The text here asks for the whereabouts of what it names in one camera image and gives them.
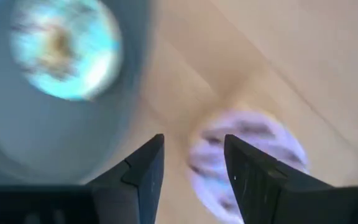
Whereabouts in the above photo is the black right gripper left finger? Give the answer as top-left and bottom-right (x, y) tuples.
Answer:
(85, 133), (165, 224)

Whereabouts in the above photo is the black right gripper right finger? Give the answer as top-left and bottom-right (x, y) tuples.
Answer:
(224, 133), (358, 224)

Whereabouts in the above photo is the pink glazed donut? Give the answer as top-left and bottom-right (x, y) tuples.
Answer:
(186, 108), (310, 224)

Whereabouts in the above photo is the dark grey plate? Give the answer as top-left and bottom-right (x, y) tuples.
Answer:
(0, 0), (155, 187)

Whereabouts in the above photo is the mint green glazed donut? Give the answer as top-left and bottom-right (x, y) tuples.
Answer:
(9, 0), (124, 102)

